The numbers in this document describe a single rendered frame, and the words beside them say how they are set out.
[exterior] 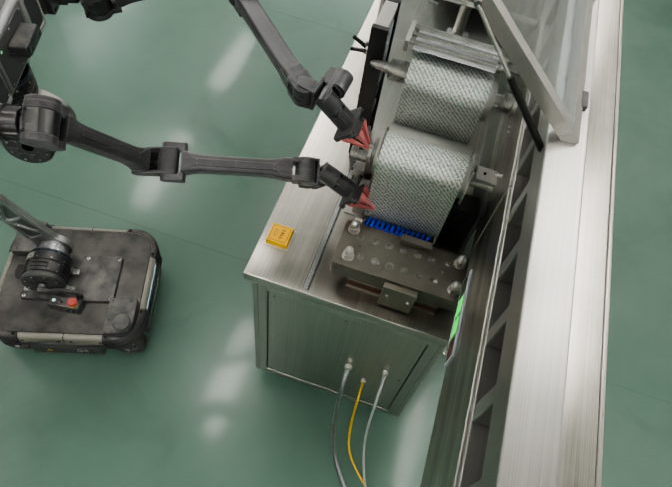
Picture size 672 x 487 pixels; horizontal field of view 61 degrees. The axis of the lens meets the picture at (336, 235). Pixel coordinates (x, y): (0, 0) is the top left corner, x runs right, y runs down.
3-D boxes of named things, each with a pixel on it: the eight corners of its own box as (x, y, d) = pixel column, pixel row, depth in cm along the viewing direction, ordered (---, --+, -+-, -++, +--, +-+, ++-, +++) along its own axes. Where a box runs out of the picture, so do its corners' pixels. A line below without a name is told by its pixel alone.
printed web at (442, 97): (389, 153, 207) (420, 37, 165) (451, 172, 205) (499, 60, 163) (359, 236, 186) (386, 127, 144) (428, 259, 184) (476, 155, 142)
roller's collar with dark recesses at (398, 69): (390, 70, 172) (394, 52, 167) (409, 75, 172) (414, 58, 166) (385, 83, 169) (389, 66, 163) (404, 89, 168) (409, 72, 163)
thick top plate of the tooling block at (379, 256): (345, 230, 179) (347, 219, 174) (468, 270, 175) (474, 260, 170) (329, 271, 170) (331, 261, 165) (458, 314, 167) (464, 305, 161)
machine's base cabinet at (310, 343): (395, 36, 387) (425, -93, 316) (487, 63, 382) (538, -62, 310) (254, 374, 249) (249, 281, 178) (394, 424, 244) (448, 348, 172)
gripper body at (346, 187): (342, 210, 169) (323, 196, 166) (352, 185, 174) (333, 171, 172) (355, 202, 164) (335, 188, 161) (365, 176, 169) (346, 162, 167)
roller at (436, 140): (386, 140, 182) (393, 113, 172) (463, 164, 179) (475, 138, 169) (376, 167, 175) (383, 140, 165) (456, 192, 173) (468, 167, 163)
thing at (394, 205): (363, 215, 177) (373, 178, 161) (436, 239, 175) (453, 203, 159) (363, 216, 177) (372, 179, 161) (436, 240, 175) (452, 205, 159)
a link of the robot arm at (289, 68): (226, 1, 165) (223, -29, 155) (244, -5, 167) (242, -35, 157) (298, 114, 153) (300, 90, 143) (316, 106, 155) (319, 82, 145)
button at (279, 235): (273, 226, 185) (273, 221, 183) (293, 232, 184) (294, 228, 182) (265, 242, 181) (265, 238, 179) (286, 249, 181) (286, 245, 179)
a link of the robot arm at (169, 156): (141, 182, 165) (143, 149, 166) (181, 181, 160) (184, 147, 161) (9, 139, 122) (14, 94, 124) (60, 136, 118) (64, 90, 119)
